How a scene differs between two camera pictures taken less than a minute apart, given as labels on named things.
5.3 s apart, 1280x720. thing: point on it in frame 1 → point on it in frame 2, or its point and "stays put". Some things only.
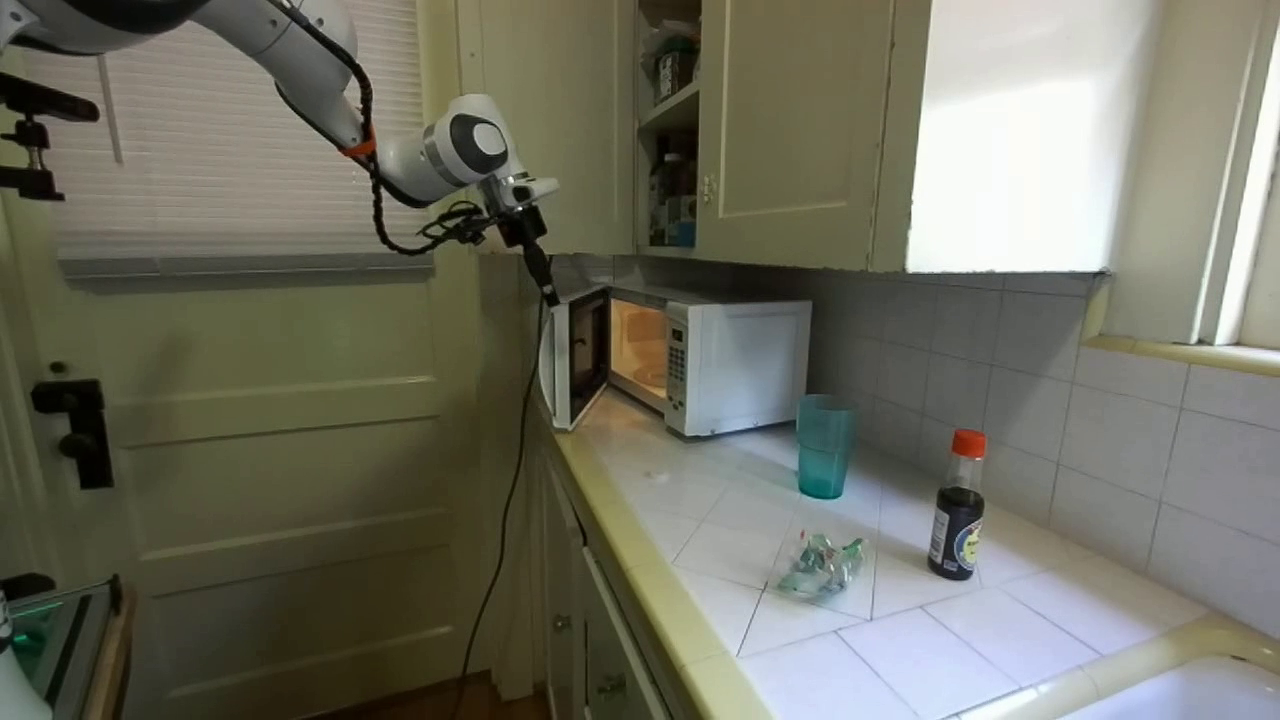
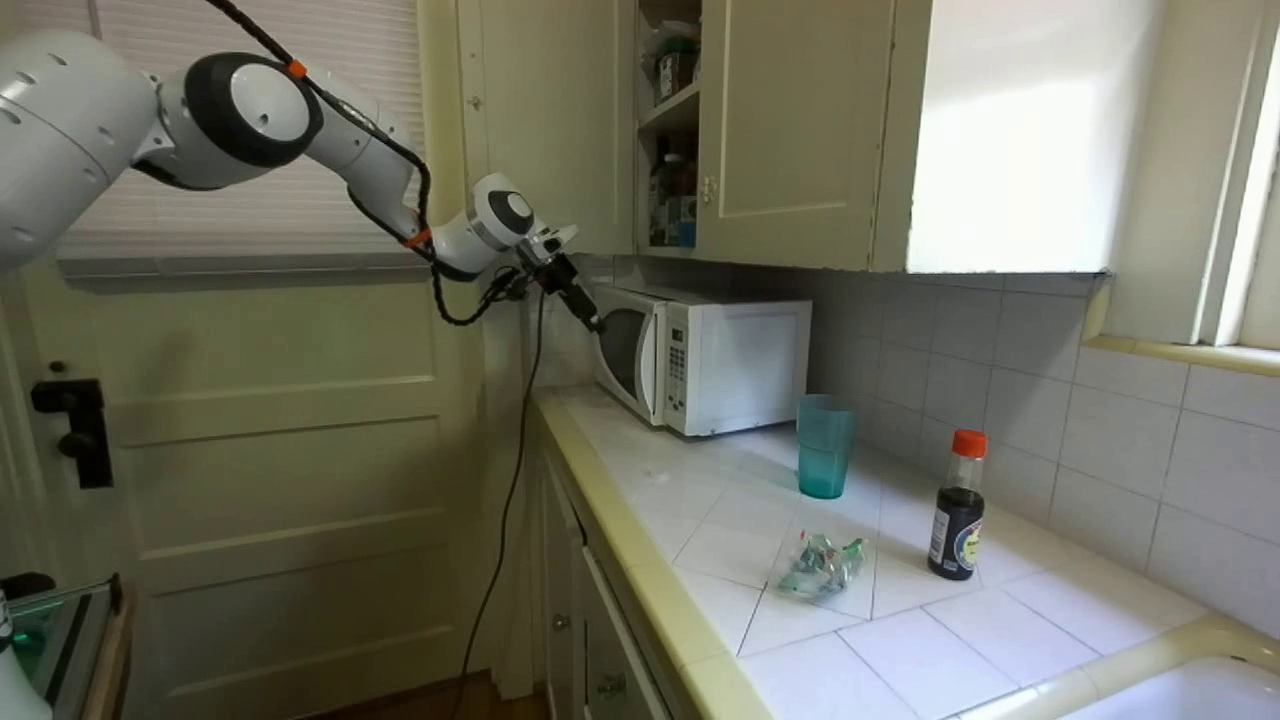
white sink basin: x=1210 y=689 stays put
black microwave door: x=588 y=351 → x=632 y=345
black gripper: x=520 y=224 → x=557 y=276
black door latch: x=89 y=426 stays put
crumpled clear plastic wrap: x=823 y=565 stays put
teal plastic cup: x=823 y=444 stays put
